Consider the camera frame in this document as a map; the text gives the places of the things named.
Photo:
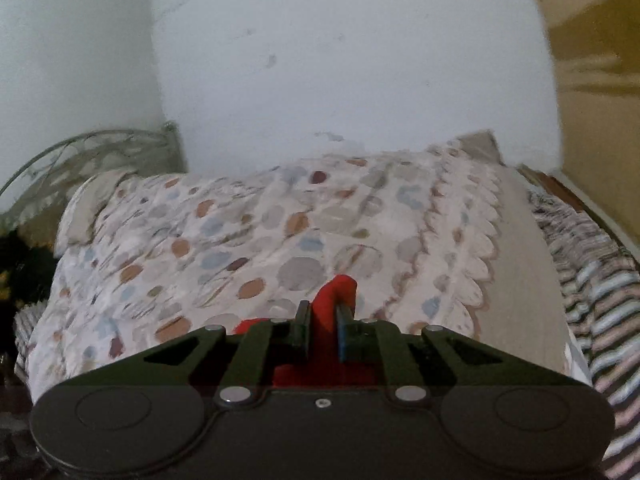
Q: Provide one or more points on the brown pillow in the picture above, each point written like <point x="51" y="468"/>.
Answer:
<point x="480" y="145"/>

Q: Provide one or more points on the floral patterned bed quilt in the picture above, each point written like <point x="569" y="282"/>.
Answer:
<point x="280" y="230"/>

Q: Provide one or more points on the dark cloth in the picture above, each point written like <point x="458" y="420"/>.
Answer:
<point x="25" y="280"/>

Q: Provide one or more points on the red shirt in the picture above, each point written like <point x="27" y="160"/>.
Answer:
<point x="325" y="320"/>

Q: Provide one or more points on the black white pink striped blanket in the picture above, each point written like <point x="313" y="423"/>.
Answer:
<point x="600" y="280"/>

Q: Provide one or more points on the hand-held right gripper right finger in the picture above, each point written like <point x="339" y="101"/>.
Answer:
<point x="344" y="340"/>

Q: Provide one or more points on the metal bed headboard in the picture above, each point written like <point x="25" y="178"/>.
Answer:
<point x="75" y="160"/>

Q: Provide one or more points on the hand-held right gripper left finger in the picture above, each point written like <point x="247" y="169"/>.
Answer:
<point x="302" y="335"/>

